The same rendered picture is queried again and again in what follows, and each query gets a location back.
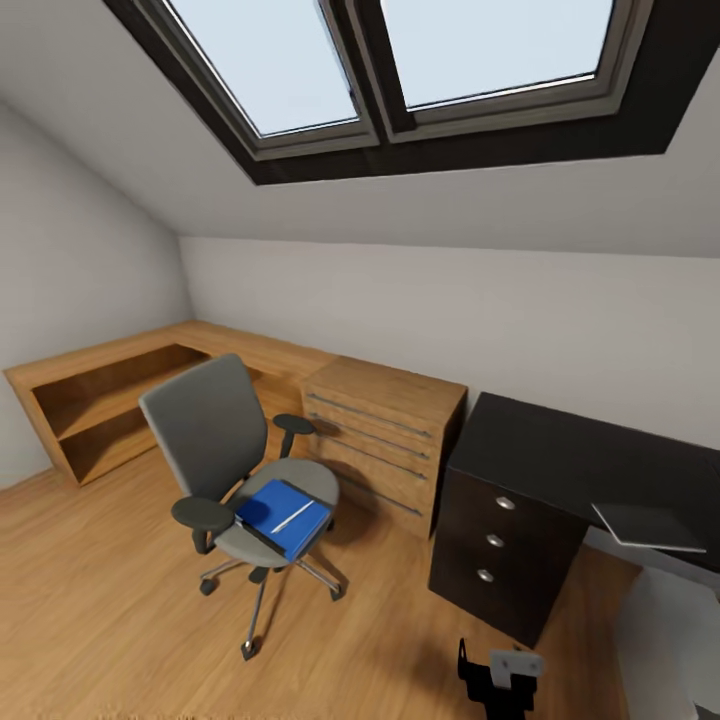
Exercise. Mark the desktop computer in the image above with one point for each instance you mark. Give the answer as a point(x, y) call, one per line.
point(667, 633)

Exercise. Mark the fixed window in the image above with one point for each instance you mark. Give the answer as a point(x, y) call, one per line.
point(315, 90)

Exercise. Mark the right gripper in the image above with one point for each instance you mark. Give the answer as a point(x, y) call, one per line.
point(481, 688)

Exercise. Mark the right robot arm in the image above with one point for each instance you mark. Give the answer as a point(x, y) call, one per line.
point(505, 686)

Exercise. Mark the notebook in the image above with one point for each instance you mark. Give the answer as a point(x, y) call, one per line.
point(648, 528)

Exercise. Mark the folder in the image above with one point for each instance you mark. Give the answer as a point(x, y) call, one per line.
point(278, 505)

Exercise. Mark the swivel chair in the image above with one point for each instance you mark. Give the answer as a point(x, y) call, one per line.
point(212, 429)

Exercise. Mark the desk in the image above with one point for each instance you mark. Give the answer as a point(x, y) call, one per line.
point(568, 463)

